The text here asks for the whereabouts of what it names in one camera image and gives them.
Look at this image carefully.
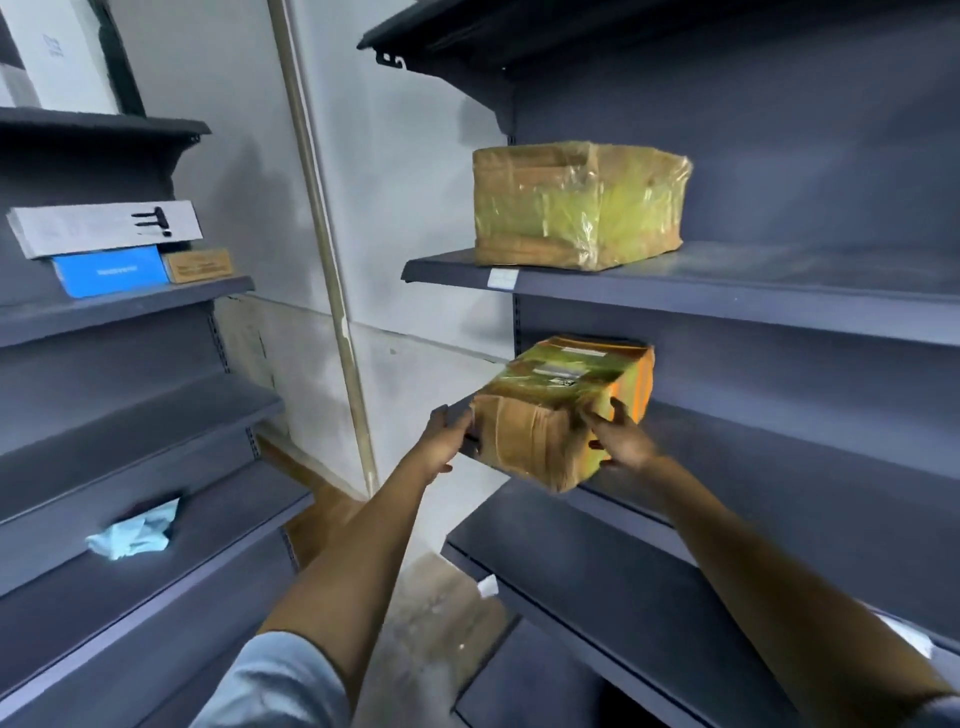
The person's right hand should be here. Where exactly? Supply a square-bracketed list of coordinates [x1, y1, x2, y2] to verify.
[579, 397, 662, 473]

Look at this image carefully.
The person's left hand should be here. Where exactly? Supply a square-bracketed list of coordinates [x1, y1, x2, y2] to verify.
[416, 405, 477, 476]

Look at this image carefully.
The small taped cardboard parcel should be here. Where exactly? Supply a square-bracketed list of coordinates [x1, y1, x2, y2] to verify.
[470, 335, 656, 495]

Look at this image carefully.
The person's right forearm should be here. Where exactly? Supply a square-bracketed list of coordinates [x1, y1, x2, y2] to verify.
[636, 452, 958, 728]

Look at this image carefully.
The person's left forearm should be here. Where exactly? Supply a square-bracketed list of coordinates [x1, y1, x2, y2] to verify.
[258, 448, 459, 710]

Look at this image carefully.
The grey metal shelving unit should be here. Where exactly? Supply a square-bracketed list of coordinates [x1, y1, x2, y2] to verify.
[357, 0, 960, 728]
[0, 105, 316, 728]

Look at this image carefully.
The large plastic-wrapped cardboard parcel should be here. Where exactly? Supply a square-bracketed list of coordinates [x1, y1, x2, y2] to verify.
[471, 141, 694, 272]

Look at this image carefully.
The small brown cardboard box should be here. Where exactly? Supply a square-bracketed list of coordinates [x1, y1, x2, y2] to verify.
[161, 248, 235, 285]

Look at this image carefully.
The light blue shirt sleeve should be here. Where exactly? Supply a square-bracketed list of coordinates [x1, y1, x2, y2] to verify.
[190, 630, 354, 728]

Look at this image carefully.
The crumpled light blue cloth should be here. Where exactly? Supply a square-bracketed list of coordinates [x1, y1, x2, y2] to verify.
[84, 498, 182, 562]

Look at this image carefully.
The blue flat box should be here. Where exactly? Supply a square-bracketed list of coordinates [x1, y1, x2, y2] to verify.
[51, 245, 171, 300]

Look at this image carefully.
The flat white box black print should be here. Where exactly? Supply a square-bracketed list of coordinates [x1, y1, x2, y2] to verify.
[7, 199, 204, 261]

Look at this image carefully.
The large white box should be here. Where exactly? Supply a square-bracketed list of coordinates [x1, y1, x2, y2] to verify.
[0, 0, 123, 116]

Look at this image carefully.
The beige wall pipe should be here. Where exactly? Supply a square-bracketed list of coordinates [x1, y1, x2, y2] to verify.
[267, 0, 379, 499]

